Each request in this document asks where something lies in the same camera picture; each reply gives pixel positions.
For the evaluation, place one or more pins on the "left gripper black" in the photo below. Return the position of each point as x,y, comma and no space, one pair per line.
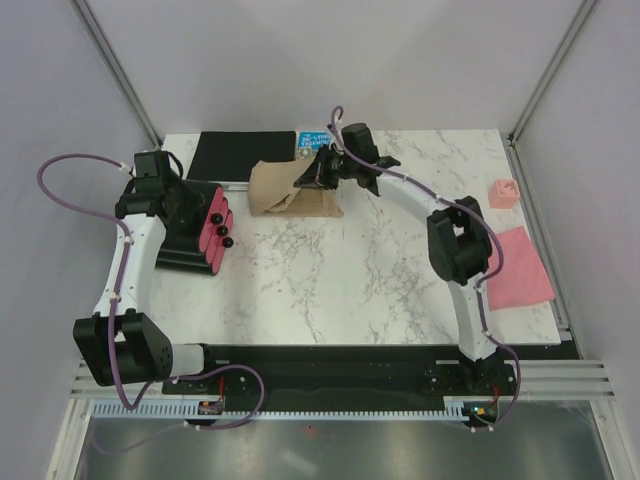
194,202

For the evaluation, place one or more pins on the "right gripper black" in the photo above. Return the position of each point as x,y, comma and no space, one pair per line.
316,175

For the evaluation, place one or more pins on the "black pink drawer unit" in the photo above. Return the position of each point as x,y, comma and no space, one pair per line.
200,246

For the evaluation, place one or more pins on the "beige t shirt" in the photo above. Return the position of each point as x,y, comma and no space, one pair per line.
271,192

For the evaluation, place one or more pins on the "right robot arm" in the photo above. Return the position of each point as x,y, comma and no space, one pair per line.
459,241

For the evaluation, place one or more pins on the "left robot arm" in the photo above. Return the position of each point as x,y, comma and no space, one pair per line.
119,342

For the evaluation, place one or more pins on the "blue treehouse book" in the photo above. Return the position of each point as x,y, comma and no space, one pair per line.
309,142

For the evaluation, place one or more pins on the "black notebook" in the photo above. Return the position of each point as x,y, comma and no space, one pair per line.
230,156

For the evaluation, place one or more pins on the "pink cube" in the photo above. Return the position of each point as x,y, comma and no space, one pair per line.
504,194

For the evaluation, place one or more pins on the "pink folded t shirt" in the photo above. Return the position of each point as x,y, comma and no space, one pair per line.
523,280

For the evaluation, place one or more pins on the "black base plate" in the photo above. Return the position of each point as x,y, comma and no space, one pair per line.
346,378

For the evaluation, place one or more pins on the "left aluminium frame post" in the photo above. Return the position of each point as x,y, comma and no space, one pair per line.
103,46

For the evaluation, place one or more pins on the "aluminium frame post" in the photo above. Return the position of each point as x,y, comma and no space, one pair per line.
103,46
569,38

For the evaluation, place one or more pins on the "white cable duct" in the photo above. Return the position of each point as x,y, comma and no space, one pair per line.
195,410

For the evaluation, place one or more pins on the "aluminium front rail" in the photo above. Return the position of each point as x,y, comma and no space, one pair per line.
540,380

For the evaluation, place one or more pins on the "right aluminium frame post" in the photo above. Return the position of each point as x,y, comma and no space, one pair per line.
569,38

